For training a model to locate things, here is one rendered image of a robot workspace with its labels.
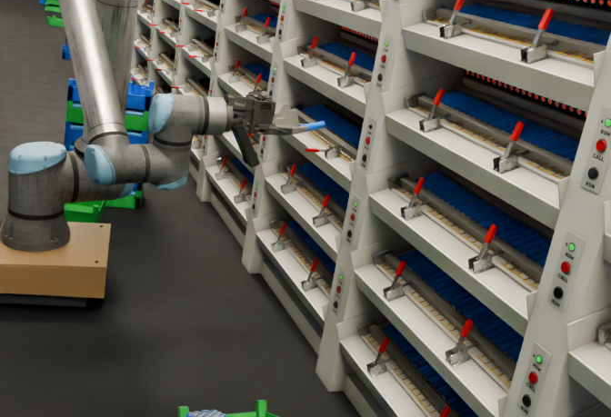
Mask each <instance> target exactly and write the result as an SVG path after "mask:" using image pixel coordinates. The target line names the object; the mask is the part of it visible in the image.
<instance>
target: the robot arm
mask: <svg viewBox="0 0 611 417"><path fill-rule="evenodd" d="M58 2H59V5H60V10H61V14H62V18H63V23H64V27H65V34H66V39H67V43H68V47H69V52H70V55H71V60H72V64H73V68H74V73H75V80H76V84H77V89H78V93H79V97H80V102H81V105H82V110H83V114H84V119H85V120H84V131H83V135H82V136H81V137H79V138H78V139H77V140H76V141H75V150H74V151H66V149H65V147H64V146H63V145H61V144H56V143H52V142H33V143H27V144H21V145H19V146H17V147H16V148H15V149H13V151H12V152H11V153H10V158H9V165H8V214H7V217H6V218H5V222H4V224H3V226H2V229H1V232H0V240H1V242H2V243H3V244H4V245H6V246H7V247H10V248H13V249H16V250H20V251H27V252H43V251H50V250H54V249H57V248H60V247H63V246H65V245H66V244H68V243H69V241H70V235H71V232H70V228H69V226H68V223H67V220H66V219H65V204H69V203H81V202H93V201H104V200H115V199H119V198H125V197H127V196H128V195H129V194H130V193H131V192H132V190H133V188H134V186H135V184H138V183H143V184H148V183H149V184H150V185H151V186H153V187H154V188H156V189H160V190H164V189H166V190H174V189H177V188H180V187H182V186H183V185H184V184H185V183H186V180H187V176H188V173H189V162H190V155H191V148H192V141H193V135H194V134H200V135H222V134H223V133H224V132H229V131H230V130H232V132H233V134H234V137H235V139H236V142H237V144H238V146H239V149H240V151H241V153H242V156H243V160H244V162H245V163H246V164H248V165H249V166H250V167H252V168H254V167H256V166H257V165H259V164H260V163H259V160H258V158H257V157H258V156H257V153H256V151H255V149H254V147H253V146H252V143H251V141H250V138H249V136H248V134H250V133H252V134H262V135H268V134H272V135H290V134H300V133H302V132H303V131H306V130H307V129H308V127H307V126H299V125H302V124H299V123H298V116H297V111H296V110H291V107H290V106H289V105H284V106H283V107H282V109H281V110H280V112H279V113H277V114H275V106H276V102H274V101H272V100H271V99H270V98H269V97H267V95H256V94H247V95H246V97H242V96H232V95H230V94H226V95H225V99H224V98H223V97H211V96H196V95H182V94H157V95H155V97H154V98H153V100H152V102H151V104H150V108H149V116H148V129H149V131H150V132H151V133H152V134H154V136H153V143H152V144H130V140H129V137H128V134H127V132H126V129H125V109H126V102H127V94H128V86H129V78H130V70H131V62H132V54H133V46H134V39H135V23H136V16H137V7H138V0H58Z"/></svg>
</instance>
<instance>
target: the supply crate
mask: <svg viewBox="0 0 611 417"><path fill-rule="evenodd" d="M141 87H142V85H138V84H133V91H132V94H127V102H126V108H128V109H136V110H143V111H149V108H150V104H151V102H152V100H153V97H154V89H155V81H150V82H149V86H147V87H146V91H145V96H143V95H141ZM67 101H74V102H80V97H79V93H78V89H77V84H76V80H75V79H71V78H69V80H68V92H67ZM80 103H81V102H80Z"/></svg>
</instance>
